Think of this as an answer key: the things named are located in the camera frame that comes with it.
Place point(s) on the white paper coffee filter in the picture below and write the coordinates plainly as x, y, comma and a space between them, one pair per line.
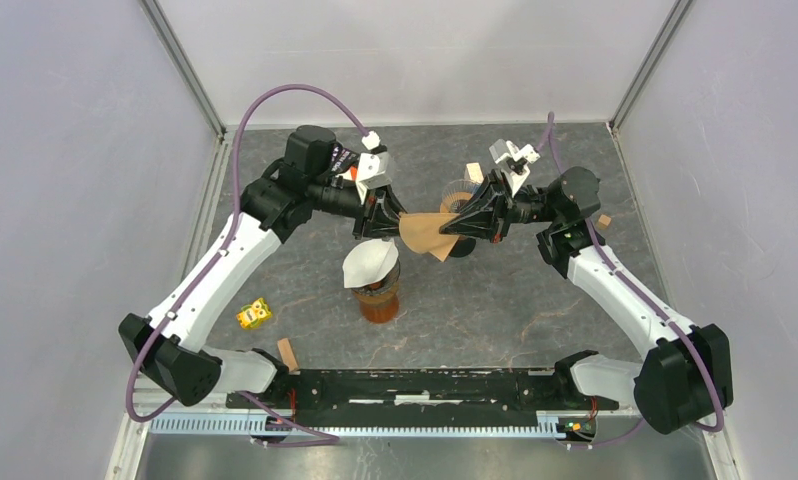
369, 262

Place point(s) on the dark glass dripper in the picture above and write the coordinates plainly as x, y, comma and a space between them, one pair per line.
384, 286

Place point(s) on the single brown paper filter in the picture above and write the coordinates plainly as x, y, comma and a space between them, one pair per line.
420, 232

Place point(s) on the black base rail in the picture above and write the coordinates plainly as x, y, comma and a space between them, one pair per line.
426, 397

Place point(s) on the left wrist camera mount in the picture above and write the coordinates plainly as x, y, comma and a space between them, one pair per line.
375, 167

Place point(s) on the small wooden cube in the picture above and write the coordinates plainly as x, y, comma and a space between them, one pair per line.
603, 222

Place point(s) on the yellow toy figure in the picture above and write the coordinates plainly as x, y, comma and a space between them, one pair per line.
253, 315

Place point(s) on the clear glass dripper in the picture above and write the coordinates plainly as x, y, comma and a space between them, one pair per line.
459, 188

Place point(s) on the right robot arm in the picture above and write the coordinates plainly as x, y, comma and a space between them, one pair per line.
683, 376

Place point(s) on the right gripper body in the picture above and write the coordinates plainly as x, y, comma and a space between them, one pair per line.
503, 206

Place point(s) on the dark red black dripper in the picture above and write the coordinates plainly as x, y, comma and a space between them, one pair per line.
463, 247

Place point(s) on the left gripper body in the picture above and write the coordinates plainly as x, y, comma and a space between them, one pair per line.
370, 214

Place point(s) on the wooden rectangular block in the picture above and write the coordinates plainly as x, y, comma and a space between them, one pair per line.
287, 355

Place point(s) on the white slotted cable duct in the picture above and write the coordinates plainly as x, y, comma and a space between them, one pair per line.
259, 424

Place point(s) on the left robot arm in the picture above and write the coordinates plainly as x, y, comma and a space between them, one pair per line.
315, 174

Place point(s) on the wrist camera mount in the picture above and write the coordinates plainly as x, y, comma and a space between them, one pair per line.
514, 162
375, 167

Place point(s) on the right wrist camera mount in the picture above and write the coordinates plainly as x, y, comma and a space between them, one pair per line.
514, 162

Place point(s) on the coffee filter box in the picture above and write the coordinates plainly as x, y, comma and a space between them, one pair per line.
342, 160

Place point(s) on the amber glass carafe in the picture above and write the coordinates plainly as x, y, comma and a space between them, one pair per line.
378, 309

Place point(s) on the wooden ring holder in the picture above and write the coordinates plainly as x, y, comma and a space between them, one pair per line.
452, 204

